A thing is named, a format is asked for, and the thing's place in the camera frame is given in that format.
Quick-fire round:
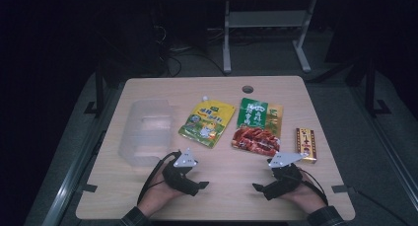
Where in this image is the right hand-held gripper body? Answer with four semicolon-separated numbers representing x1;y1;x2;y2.
262;152;309;201

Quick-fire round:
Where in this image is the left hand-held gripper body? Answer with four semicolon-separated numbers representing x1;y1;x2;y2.
162;148;200;197

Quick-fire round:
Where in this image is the gold and red small box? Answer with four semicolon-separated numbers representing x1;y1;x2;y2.
295;127;318;164

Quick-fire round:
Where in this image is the clear plastic container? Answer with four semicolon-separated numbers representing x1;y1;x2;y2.
117;98;175;168

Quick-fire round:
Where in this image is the yellow spouted pouch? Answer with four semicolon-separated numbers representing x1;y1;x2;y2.
177;95;237;150

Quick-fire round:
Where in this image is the green and red snack packet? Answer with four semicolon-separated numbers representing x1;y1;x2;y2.
231;97;284;158

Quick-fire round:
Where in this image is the person's right hand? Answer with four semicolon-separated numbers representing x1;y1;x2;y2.
280;171;328;216

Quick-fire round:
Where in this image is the person's left hand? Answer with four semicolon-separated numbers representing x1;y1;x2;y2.
137;172;185;218

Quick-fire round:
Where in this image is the black metal stand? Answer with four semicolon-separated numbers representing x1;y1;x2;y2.
83;64;106;118
364;57;392;118

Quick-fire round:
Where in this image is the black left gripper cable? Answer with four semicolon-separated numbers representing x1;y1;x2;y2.
137;150;181;205

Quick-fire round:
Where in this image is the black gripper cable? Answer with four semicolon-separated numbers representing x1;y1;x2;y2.
137;150;181;205
297;168;329;206

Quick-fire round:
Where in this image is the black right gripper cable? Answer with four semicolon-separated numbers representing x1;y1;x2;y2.
297;168;329;206

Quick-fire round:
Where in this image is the grey table bracket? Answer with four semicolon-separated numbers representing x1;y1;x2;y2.
77;184;99;194
330;184;358;194

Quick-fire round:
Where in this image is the thin black cable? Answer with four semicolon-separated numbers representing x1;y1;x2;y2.
355;189;413;226

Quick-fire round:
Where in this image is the aluminium rail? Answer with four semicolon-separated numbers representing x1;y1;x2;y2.
369;118;418;202
40;130;106;226

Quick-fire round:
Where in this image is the black floor cable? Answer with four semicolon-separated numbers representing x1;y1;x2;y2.
157;47;228;78

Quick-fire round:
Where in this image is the white metal table frame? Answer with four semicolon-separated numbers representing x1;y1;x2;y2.
222;0;318;74

